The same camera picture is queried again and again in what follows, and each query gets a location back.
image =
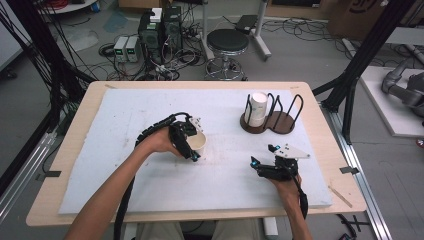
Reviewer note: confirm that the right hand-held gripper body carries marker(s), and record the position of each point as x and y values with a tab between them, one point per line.
283	170

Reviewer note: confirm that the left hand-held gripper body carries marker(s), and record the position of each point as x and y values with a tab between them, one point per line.
181	131

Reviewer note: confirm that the single white paper cup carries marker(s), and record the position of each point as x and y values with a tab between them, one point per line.
198	143

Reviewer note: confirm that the stack of white paper cups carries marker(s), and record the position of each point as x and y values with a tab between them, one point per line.
256	110

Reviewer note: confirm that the person's left hand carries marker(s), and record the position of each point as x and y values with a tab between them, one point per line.
161	142

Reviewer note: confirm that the person's right hand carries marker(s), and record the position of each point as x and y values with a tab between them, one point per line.
290	193

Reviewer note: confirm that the white foam mat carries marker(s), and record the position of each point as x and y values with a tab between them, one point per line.
216	186

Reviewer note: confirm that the white table leg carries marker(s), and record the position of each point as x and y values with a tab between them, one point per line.
270	228

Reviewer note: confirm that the thin wooden stick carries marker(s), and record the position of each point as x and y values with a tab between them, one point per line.
340	196

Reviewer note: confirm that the black tape strip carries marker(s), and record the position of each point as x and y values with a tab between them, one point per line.
349	170
50	174

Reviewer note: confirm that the person's beige pants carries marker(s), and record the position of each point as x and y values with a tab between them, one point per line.
230	231

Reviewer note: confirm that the grey bench power supply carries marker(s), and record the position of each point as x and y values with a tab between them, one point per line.
120	48
132	48

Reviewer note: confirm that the black computer tower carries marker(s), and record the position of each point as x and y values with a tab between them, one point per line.
172	30
150	36

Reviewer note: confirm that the black round stool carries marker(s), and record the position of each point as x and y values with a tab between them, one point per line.
227	40

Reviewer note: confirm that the white board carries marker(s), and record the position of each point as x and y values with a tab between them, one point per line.
390	113

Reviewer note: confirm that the brown cardboard box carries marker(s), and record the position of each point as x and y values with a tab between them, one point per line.
353	16

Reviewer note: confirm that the aluminium rail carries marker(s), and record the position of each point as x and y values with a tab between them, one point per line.
20	173
360	173

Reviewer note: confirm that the black metal frame post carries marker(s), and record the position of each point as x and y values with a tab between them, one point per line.
363	56
43	50

